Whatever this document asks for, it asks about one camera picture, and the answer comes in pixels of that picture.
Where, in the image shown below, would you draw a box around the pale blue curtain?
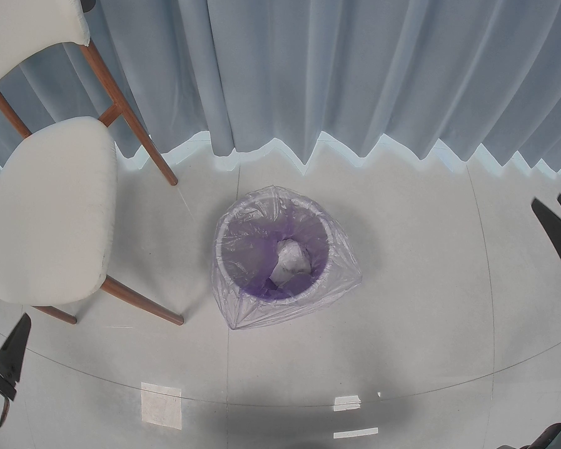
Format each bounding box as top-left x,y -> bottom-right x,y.
0,0 -> 561,179

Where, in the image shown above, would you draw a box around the white trash bin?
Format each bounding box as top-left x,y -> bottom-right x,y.
216,195 -> 333,305

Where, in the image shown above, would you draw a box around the white paper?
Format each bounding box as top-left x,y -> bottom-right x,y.
269,239 -> 314,286

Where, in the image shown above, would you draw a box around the purple plastic bag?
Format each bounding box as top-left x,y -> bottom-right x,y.
210,185 -> 363,331

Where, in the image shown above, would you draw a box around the white cushioned wooden chair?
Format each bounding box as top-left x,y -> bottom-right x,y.
0,0 -> 185,326

